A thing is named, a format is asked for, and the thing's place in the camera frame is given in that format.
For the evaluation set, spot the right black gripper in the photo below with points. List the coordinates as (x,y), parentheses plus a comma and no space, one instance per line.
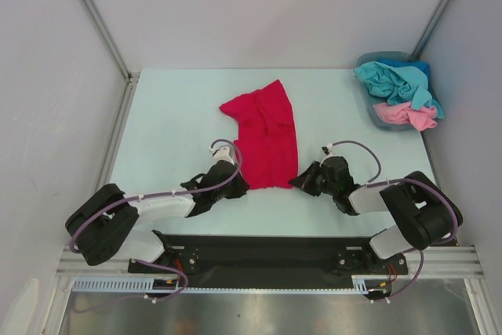
(312,178)

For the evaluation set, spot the light blue cable duct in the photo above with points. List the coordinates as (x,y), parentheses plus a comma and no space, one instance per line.
(125,285)
(381,283)

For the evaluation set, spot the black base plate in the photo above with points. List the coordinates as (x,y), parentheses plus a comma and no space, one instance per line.
(239,262)

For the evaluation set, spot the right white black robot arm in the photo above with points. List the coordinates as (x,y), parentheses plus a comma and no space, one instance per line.
(423,215)

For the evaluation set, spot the grey plastic bin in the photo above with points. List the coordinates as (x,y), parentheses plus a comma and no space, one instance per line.
(371,100)

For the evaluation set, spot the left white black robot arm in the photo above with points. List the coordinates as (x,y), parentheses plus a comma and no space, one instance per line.
(111,225)

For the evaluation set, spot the aluminium frame post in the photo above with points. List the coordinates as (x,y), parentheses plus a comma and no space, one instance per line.
(430,28)
(109,43)

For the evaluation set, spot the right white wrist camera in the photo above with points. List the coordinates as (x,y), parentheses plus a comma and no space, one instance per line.
(328,152)

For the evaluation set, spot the red t shirt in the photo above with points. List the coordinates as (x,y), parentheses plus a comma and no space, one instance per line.
(266,136)

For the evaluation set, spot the pink t shirt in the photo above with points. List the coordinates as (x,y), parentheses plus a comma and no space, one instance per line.
(403,114)

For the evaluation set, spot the left aluminium frame post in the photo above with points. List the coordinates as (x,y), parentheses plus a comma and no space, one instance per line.
(109,43)

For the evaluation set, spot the light blue t shirt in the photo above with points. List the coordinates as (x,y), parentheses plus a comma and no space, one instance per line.
(397,85)

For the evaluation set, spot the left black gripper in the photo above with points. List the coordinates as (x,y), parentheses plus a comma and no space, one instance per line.
(241,188)

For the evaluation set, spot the right light blue cable duct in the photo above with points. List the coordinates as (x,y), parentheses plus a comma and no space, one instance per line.
(381,283)

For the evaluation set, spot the dark blue t shirt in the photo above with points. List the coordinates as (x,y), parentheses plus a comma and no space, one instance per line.
(421,65)

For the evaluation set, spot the left light blue cable duct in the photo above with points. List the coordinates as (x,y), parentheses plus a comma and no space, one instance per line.
(125,285)

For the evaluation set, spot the right aluminium frame post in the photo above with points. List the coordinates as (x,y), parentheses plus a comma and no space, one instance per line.
(430,28)

